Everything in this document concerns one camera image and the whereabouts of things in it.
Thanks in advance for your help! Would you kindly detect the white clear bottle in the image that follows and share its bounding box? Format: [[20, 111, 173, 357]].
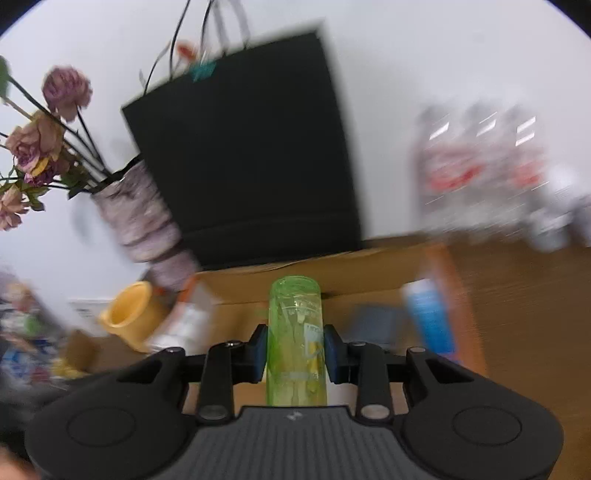
[[146, 275, 215, 355]]

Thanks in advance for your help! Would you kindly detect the purple ceramic vase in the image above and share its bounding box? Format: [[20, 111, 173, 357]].
[[92, 156, 197, 292]]

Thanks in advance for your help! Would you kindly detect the pack of water bottles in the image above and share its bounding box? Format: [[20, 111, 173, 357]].
[[415, 101, 546, 241]]

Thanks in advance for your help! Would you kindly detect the yellow ceramic mug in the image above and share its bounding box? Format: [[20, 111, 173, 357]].
[[98, 281, 170, 353]]

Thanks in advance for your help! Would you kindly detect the dried pink roses bouquet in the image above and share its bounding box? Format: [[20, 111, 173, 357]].
[[1, 59, 129, 231]]

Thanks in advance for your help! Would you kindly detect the blue white tube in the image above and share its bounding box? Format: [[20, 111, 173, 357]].
[[402, 278, 457, 358]]

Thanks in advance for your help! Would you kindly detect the black paper bag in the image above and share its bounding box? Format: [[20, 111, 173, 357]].
[[122, 30, 362, 270]]

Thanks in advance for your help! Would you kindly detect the green plastic bottle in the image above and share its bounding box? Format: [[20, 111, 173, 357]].
[[266, 276, 327, 407]]

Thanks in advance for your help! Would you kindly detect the orange cardboard shoe box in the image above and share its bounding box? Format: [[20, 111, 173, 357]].
[[147, 244, 488, 407]]

